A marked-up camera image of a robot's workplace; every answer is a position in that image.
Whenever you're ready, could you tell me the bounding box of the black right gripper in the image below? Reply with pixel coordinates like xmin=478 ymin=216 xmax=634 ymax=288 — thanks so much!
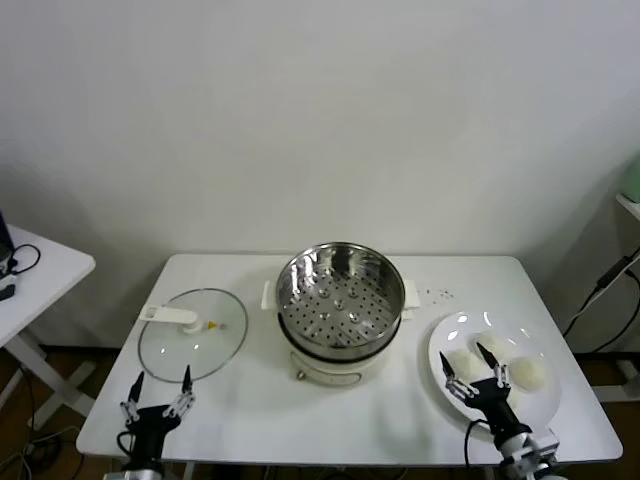
xmin=440 ymin=342 xmax=531 ymax=444

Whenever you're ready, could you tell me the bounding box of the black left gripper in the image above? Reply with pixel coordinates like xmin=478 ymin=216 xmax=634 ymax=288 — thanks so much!
xmin=119 ymin=364 xmax=195 ymax=459

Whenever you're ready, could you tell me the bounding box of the white steamed baozi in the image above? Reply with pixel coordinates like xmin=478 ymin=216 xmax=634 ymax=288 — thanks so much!
xmin=509 ymin=357 xmax=549 ymax=394
xmin=446 ymin=349 xmax=489 ymax=384
xmin=472 ymin=332 xmax=519 ymax=366

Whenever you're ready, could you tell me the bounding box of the steel perforated steamer basket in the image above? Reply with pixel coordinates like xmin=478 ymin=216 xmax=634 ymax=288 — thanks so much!
xmin=260 ymin=241 xmax=421 ymax=355

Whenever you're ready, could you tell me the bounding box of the white round plate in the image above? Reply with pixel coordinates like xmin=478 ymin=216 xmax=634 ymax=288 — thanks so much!
xmin=427 ymin=311 xmax=563 ymax=435

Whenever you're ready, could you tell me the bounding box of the white stand base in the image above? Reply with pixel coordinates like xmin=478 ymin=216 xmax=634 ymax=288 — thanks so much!
xmin=594 ymin=357 xmax=640 ymax=404

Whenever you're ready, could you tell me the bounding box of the white electric pot base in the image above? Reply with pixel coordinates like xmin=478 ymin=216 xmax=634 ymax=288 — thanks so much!
xmin=277 ymin=307 xmax=416 ymax=389

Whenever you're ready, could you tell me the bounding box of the white folding side table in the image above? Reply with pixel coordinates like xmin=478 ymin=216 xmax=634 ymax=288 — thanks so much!
xmin=0 ymin=223 xmax=97 ymax=431

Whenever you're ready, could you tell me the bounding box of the dark device on side table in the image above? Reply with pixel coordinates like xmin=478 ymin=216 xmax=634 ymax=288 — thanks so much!
xmin=0 ymin=208 xmax=15 ymax=264

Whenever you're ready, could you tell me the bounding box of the white shelf board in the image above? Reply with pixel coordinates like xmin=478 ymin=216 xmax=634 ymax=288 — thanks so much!
xmin=615 ymin=192 xmax=640 ymax=221

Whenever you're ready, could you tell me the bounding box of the pale green object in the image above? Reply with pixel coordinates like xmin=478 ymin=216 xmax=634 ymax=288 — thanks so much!
xmin=618 ymin=154 xmax=640 ymax=201

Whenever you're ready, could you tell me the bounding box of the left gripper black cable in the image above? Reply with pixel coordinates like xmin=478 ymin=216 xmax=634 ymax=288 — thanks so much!
xmin=116 ymin=430 xmax=139 ymax=459

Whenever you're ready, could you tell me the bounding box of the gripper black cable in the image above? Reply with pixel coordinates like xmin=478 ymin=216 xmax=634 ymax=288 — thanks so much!
xmin=116 ymin=430 xmax=139 ymax=459
xmin=463 ymin=419 xmax=494 ymax=471

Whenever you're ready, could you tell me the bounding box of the glass lid white handle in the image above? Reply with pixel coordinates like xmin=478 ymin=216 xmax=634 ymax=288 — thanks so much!
xmin=137 ymin=287 xmax=250 ymax=384

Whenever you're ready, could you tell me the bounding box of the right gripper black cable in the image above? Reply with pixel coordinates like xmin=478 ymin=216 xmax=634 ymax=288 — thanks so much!
xmin=463 ymin=419 xmax=494 ymax=471

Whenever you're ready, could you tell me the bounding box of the white floor cable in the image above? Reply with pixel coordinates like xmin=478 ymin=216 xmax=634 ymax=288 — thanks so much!
xmin=19 ymin=424 xmax=81 ymax=454

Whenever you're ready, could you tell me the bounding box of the black looped cable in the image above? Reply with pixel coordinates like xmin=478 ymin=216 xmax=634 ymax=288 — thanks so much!
xmin=9 ymin=243 xmax=42 ymax=275

